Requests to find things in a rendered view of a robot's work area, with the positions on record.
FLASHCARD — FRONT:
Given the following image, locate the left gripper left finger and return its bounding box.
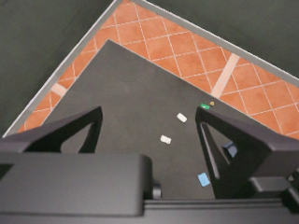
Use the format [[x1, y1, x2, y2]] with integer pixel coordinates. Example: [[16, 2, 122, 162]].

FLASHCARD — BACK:
[[0, 105, 103, 153]]

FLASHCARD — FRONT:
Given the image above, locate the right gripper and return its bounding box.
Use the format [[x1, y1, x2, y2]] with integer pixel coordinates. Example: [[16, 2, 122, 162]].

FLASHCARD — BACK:
[[287, 171, 299, 192]]

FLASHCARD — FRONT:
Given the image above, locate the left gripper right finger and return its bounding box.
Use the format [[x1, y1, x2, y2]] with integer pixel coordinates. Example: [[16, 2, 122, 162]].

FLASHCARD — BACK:
[[195, 106, 299, 199]]

